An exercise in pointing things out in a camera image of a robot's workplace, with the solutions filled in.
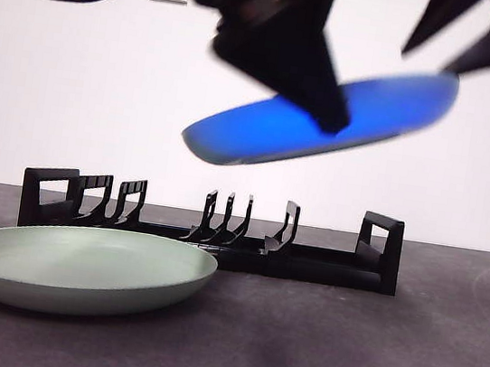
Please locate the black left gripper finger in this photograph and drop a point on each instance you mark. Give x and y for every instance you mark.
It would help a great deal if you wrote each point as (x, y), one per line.
(299, 59)

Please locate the blue round plate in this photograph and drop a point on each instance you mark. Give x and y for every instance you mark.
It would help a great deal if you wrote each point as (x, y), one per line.
(256, 135)

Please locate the pale green round plate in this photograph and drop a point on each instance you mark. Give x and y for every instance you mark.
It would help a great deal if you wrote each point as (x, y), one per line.
(79, 260)

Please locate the black plate rack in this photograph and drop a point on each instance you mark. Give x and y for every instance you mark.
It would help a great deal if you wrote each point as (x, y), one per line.
(329, 268)

